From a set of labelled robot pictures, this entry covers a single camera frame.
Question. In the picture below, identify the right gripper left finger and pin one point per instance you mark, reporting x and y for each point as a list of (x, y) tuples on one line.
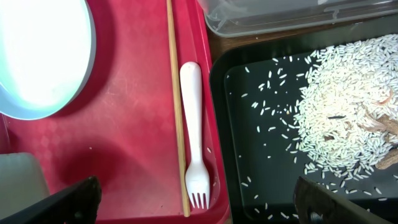
[(76, 204)]

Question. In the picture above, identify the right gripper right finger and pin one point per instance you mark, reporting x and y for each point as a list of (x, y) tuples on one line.
[(315, 204)]

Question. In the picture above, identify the green bowl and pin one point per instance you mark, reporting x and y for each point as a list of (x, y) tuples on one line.
[(22, 183)]

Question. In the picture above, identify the white rice food waste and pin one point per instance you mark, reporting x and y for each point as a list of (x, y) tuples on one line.
[(345, 120)]

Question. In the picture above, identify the black plastic tray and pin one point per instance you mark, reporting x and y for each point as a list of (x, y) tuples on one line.
[(250, 86)]

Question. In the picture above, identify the large light blue plate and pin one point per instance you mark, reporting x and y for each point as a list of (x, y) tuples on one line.
[(47, 54)]

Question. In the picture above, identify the clear plastic bin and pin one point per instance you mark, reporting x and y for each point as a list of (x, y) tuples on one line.
[(236, 18)]

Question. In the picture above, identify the wooden chopstick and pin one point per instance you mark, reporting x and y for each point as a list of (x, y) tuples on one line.
[(177, 108)]

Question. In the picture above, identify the white plastic fork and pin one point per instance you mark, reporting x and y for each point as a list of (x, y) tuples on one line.
[(197, 179)]

